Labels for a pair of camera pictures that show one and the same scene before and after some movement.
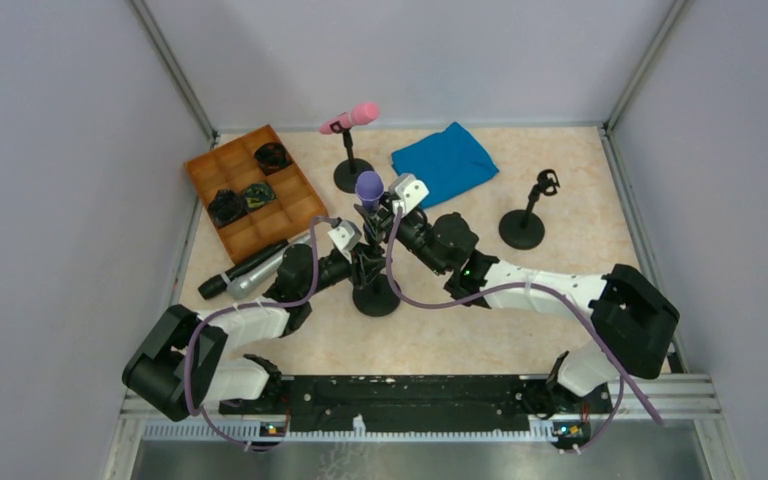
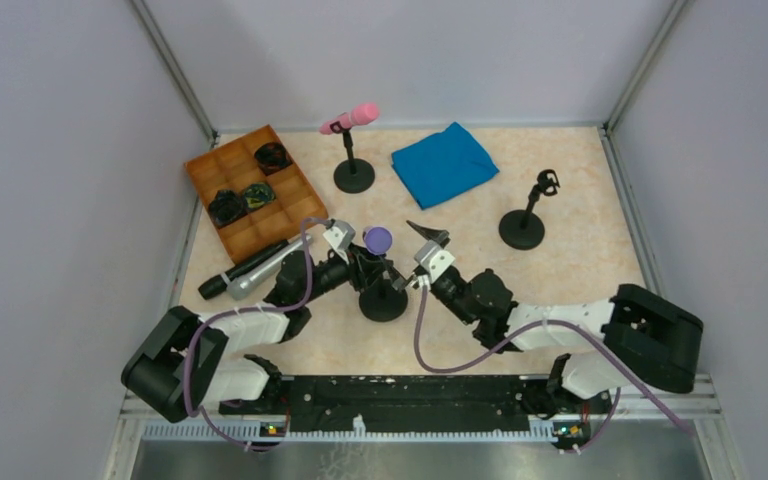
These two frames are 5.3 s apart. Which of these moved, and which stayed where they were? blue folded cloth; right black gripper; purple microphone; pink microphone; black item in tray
Moved: purple microphone; right black gripper
Stayed: black item in tray; blue folded cloth; pink microphone
